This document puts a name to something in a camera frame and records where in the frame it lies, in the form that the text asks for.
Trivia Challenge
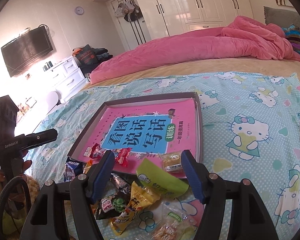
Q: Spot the black green pea snack pack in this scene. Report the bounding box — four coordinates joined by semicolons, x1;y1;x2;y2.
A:
94;191;130;220

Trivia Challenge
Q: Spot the blue Oreo cookie pack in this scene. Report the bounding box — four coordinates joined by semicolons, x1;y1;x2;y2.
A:
64;158;84;182

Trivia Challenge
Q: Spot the brown Snickers bar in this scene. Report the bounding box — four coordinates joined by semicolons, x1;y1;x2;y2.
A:
110;173;131;195

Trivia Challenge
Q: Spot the yellow bread snack pack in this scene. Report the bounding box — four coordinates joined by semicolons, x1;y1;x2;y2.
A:
110;181;160;236

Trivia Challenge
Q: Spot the red Alpenliebe candy pack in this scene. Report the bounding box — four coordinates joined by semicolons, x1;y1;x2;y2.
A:
86;142;133;168

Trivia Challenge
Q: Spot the clear candied hawthorn pack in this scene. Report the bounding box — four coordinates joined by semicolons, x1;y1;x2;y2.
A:
151;205;196;240

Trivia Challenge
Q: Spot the green milk snack pack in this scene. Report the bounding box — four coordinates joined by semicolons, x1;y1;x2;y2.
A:
136;159;189;198

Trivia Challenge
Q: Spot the small yellow cake pack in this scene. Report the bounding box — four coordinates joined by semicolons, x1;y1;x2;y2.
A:
159;151;183;173

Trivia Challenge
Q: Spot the orange biscuit pack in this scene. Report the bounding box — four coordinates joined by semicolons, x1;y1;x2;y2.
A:
83;159;93;174

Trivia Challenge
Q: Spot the white drawer cabinet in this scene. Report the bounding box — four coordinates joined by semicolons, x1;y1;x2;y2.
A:
44;56;88;103

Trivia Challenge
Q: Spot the Hello Kitty blue sheet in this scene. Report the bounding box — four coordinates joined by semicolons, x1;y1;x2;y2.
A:
26;72;300;239

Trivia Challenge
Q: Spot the black shopping bag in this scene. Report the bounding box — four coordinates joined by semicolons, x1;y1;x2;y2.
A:
75;44;98;65

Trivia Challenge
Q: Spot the pink blue children's book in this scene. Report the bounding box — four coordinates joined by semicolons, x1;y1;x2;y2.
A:
78;100;198;179

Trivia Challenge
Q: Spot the folded dark clothes pile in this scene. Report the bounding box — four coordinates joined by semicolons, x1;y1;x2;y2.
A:
92;48;113;63

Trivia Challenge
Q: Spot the dark cardboard tray box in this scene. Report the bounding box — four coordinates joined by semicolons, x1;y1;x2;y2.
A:
66;91;204;181

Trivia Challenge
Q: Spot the white door with hangers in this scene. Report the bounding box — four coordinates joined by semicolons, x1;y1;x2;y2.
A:
106;0;151;51

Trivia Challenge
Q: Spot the tan bed cover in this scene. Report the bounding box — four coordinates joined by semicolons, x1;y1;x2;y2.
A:
96;57;300;86

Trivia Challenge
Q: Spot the pink quilt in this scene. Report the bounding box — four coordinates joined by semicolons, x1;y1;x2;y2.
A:
90;16;300;85

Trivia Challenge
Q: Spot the striped colourful pillow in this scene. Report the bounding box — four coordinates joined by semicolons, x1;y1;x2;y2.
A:
282;24;300;55

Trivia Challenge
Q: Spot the white wardrobe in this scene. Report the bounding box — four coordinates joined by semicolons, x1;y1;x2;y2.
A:
93;0;253;39

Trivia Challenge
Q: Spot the grey padded headboard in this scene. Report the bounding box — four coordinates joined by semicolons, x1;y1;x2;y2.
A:
264;7;300;28

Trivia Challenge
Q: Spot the black braided cable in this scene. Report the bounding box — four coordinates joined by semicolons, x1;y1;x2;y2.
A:
0;175;32;235

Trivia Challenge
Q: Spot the wall mounted television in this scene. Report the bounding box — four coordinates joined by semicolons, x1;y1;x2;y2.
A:
1;24;53;77

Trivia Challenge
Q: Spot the round wall clock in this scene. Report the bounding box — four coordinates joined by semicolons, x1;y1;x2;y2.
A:
75;7;84;15

